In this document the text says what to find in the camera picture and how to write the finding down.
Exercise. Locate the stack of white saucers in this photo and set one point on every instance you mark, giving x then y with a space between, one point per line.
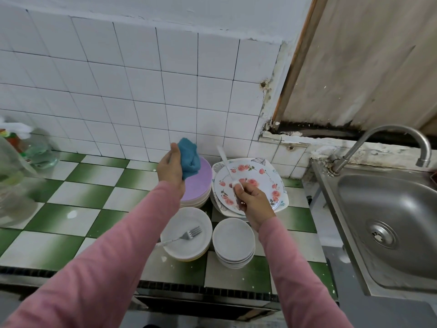
232 239

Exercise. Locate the large clear plastic bottle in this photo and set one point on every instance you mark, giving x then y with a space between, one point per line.
13 201

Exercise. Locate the person's left hand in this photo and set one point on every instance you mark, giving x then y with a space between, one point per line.
171 170

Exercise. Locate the chrome faucet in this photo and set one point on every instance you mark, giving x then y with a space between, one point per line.
392 129

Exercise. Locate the floral plate stack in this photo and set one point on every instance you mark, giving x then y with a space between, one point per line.
216 207

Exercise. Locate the clear bottle with green liquid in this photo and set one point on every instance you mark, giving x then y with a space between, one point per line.
37 153

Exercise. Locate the metal fork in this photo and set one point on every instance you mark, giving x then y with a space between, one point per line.
188 234
223 157

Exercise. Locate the weathered wooden board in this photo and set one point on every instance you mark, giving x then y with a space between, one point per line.
369 51

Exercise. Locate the purple plastic bowl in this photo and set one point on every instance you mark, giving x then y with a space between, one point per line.
201 184

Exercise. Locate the white bowl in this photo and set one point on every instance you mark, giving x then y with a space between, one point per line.
184 252

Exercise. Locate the stainless steel sink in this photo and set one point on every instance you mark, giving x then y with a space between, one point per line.
403 201

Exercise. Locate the person's right forearm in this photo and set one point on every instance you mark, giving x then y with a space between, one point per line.
307 283

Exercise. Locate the person's right hand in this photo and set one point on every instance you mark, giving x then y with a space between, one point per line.
254 203

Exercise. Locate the green checkered tile countertop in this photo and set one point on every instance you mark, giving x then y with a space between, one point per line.
61 218

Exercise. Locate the person's left forearm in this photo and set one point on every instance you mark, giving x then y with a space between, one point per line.
95 276

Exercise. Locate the blue cleaning cloth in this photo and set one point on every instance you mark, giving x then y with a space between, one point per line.
189 157

